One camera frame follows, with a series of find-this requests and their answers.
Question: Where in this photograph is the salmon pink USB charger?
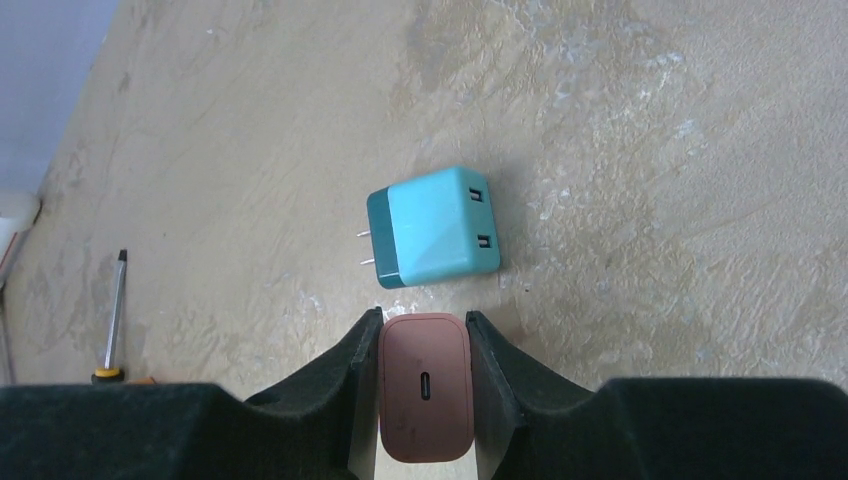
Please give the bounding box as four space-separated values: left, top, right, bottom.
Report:
377 313 474 463

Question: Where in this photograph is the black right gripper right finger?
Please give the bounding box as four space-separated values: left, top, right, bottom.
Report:
466 311 847 479

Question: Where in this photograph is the white PVC pipe frame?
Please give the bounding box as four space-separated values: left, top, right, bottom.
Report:
1 189 41 286

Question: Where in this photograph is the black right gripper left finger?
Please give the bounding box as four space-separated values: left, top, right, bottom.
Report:
1 308 384 479

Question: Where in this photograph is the teal USB charger plug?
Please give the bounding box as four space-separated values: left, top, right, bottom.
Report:
359 166 501 289

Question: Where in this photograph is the black yellow flathead screwdriver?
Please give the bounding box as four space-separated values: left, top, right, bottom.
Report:
90 249 128 385

